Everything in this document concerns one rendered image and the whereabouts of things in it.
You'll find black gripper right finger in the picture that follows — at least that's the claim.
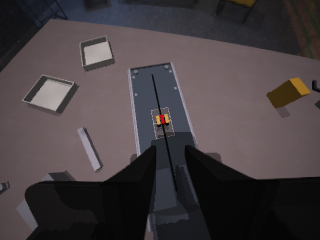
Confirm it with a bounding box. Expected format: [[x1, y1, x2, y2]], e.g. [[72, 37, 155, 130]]
[[185, 145, 320, 240]]

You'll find light grey flat bar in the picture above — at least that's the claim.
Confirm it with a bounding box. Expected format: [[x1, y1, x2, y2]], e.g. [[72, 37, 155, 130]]
[[0, 181, 10, 194], [78, 127, 102, 171]]

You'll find black l-shaped rod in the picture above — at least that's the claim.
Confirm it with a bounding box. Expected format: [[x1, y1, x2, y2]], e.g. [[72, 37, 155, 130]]
[[312, 80, 320, 92]]

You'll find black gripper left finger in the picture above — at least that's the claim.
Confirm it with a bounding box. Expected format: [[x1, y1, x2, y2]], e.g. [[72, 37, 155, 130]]
[[25, 145, 156, 240]]

